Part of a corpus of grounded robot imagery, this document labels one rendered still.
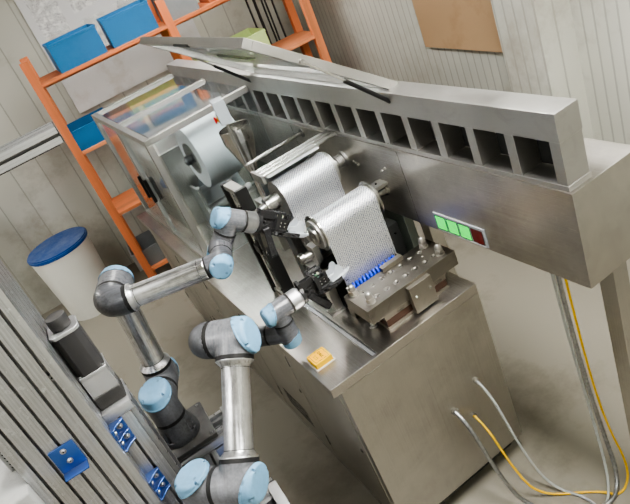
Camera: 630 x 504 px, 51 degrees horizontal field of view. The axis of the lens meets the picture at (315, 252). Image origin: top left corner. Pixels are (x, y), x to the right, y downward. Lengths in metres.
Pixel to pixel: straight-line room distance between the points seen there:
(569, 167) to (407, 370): 1.00
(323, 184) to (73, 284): 3.32
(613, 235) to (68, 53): 3.88
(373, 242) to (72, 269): 3.43
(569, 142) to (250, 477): 1.20
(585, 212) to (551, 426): 1.50
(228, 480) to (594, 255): 1.16
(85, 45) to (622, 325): 3.88
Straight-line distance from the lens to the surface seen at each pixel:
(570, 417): 3.13
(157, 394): 2.39
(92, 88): 5.81
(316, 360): 2.33
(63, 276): 5.49
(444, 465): 2.74
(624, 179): 1.89
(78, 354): 1.98
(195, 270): 2.12
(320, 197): 2.54
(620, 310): 2.18
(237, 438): 1.94
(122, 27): 4.98
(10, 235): 6.02
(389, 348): 2.29
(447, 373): 2.51
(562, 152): 1.70
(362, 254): 2.41
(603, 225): 1.87
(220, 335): 1.97
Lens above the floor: 2.32
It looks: 28 degrees down
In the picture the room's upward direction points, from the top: 24 degrees counter-clockwise
